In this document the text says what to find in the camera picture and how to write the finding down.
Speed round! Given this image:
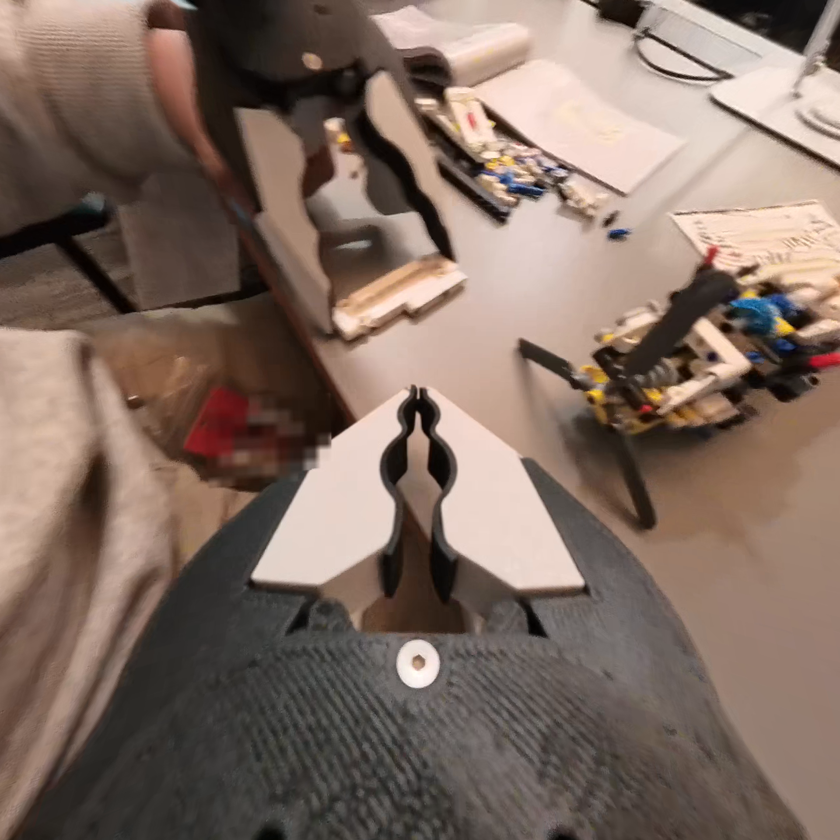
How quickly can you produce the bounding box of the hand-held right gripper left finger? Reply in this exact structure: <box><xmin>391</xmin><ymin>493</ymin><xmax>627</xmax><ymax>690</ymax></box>
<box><xmin>249</xmin><ymin>386</ymin><xmax>421</xmax><ymax>632</ymax></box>

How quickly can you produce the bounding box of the white lego panel assembly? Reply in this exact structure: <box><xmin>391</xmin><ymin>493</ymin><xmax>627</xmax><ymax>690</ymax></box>
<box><xmin>331</xmin><ymin>255</ymin><xmax>469</xmax><ymax>342</ymax></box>

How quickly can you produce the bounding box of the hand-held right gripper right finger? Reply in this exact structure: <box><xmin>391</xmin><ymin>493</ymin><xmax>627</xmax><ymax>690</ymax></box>
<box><xmin>420</xmin><ymin>386</ymin><xmax>588</xmax><ymax>632</ymax></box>

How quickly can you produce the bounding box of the lego instruction booklet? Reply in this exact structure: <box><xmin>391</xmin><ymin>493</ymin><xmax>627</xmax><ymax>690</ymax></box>
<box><xmin>371</xmin><ymin>5</ymin><xmax>689</xmax><ymax>196</ymax></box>

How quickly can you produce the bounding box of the black cable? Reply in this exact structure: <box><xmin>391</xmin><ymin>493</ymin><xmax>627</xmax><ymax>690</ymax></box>
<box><xmin>632</xmin><ymin>25</ymin><xmax>734</xmax><ymax>84</ymax></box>

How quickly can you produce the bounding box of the clear plastic bag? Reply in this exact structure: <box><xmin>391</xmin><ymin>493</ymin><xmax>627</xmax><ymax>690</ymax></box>
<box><xmin>92</xmin><ymin>315</ymin><xmax>342</xmax><ymax>493</ymax></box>

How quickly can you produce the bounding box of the long black lego beam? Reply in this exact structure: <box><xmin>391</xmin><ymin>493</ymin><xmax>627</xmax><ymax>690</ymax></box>
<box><xmin>434</xmin><ymin>152</ymin><xmax>514</xmax><ymax>222</ymax></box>

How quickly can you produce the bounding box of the person's left hand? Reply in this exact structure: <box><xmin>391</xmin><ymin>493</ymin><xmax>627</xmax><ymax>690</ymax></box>
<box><xmin>301</xmin><ymin>138</ymin><xmax>338</xmax><ymax>200</ymax></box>

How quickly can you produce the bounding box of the person's left forearm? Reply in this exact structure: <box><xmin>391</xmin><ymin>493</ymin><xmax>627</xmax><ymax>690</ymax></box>
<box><xmin>0</xmin><ymin>0</ymin><xmax>231</xmax><ymax>231</ymax></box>

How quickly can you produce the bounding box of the zebra striped sticker sheet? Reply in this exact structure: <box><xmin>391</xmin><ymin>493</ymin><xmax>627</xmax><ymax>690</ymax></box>
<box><xmin>669</xmin><ymin>202</ymin><xmax>840</xmax><ymax>266</ymax></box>

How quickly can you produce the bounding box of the silver phone stand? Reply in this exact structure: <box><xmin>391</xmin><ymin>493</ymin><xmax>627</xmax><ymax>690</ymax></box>
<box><xmin>709</xmin><ymin>0</ymin><xmax>840</xmax><ymax>168</ymax></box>

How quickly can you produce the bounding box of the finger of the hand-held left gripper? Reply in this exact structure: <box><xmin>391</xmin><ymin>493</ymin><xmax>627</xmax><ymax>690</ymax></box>
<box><xmin>234</xmin><ymin>107</ymin><xmax>337</xmax><ymax>337</ymax></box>
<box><xmin>356</xmin><ymin>70</ymin><xmax>456</xmax><ymax>259</ymax></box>

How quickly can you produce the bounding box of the white lego frame red piece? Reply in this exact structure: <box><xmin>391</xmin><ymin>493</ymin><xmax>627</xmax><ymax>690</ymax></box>
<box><xmin>441</xmin><ymin>87</ymin><xmax>501</xmax><ymax>144</ymax></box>

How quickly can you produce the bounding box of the red packet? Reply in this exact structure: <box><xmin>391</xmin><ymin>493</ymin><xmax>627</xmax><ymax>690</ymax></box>
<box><xmin>185</xmin><ymin>386</ymin><xmax>253</xmax><ymax>460</ymax></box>

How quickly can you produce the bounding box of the pile of small lego parts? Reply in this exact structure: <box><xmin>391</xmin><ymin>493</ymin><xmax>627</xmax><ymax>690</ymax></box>
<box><xmin>476</xmin><ymin>141</ymin><xmax>614</xmax><ymax>217</ymax></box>

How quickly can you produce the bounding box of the black chair frame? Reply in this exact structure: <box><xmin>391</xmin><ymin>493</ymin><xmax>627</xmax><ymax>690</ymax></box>
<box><xmin>0</xmin><ymin>197</ymin><xmax>139</xmax><ymax>316</ymax></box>

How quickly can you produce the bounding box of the partly built lego model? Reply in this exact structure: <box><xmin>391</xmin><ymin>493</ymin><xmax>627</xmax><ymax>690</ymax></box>
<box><xmin>518</xmin><ymin>246</ymin><xmax>840</xmax><ymax>532</ymax></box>

